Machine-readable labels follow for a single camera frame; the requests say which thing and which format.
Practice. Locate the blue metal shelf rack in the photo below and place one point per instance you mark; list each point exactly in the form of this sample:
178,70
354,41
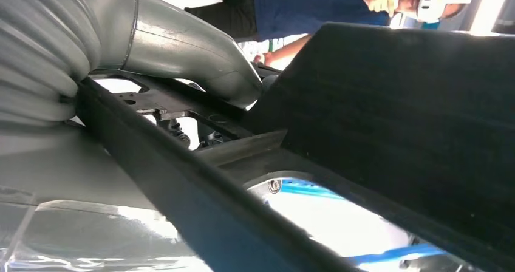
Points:
305,189

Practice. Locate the person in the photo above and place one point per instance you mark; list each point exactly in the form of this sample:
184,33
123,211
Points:
301,4

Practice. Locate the white VR headset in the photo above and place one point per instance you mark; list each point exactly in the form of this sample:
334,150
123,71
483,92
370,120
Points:
436,0

